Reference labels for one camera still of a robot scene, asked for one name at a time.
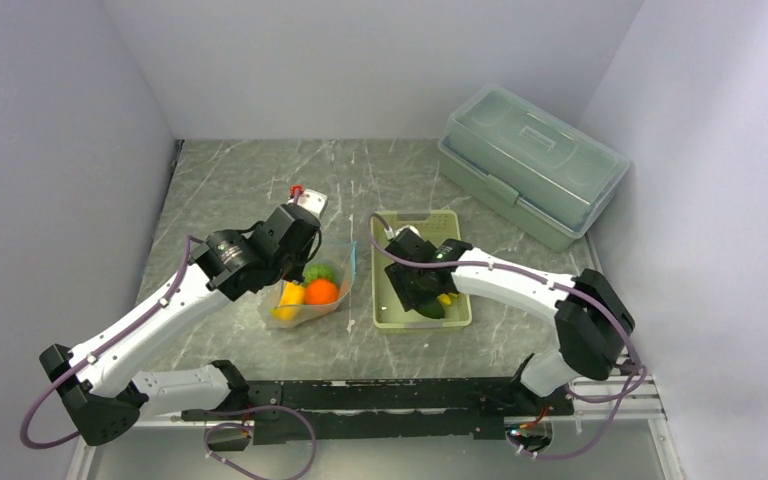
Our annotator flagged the dark green avocado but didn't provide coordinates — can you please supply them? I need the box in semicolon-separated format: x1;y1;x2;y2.
415;300;446;320

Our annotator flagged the yellow banana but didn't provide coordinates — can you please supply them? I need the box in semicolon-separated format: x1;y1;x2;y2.
437;294;456;307

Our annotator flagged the green lime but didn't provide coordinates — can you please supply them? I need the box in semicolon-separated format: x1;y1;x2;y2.
303;263;336;287

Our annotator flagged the clear zip top bag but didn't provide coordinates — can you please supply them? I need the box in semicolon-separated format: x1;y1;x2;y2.
258;242;357;328

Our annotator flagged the yellow bell pepper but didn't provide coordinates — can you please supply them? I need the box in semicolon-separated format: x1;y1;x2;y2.
271;282;305;322

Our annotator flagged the pale green perforated basket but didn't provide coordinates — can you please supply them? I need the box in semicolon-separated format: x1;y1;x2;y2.
371;209;473;333

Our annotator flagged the orange fruit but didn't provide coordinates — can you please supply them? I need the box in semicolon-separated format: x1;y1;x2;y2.
304;280;340;306

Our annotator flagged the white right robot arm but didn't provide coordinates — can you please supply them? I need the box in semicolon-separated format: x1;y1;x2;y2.
378;227;635;415

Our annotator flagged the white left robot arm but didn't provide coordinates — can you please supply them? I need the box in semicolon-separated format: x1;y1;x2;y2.
39;199;327;446

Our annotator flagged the green plastic storage box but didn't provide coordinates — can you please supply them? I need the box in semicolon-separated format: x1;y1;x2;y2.
438;85;631;252

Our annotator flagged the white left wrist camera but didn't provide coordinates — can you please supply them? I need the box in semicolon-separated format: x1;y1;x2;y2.
287;185;328;219

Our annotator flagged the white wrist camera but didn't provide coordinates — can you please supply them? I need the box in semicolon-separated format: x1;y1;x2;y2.
390;224;421;241
287;185;328;219

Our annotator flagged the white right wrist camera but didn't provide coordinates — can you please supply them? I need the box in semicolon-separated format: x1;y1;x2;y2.
390;224;421;241

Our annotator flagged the black mounting rail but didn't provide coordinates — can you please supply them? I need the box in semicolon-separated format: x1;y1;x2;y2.
181;377;574;446

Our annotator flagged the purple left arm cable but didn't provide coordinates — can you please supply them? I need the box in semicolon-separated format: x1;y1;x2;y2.
19;192;319;480

